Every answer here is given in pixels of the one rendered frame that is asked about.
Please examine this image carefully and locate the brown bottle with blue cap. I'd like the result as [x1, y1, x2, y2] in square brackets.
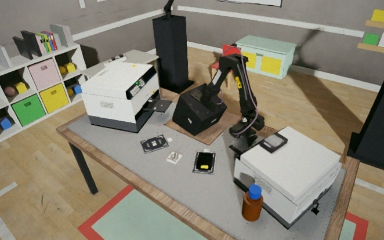
[241, 184, 263, 221]

